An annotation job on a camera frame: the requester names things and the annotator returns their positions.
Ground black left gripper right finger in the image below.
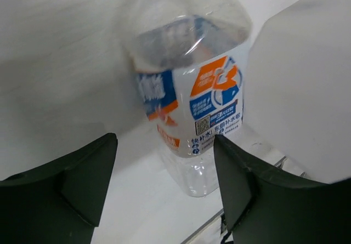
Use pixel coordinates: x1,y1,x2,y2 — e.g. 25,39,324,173
213,135,350,243

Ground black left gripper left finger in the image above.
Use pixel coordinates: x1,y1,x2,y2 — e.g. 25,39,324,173
1,133,118,243

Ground white octagonal plastic bin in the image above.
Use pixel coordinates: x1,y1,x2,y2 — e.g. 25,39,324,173
244,0,350,183

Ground white cap labeled bottle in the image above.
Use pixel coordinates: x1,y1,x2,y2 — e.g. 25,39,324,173
126,0,252,197

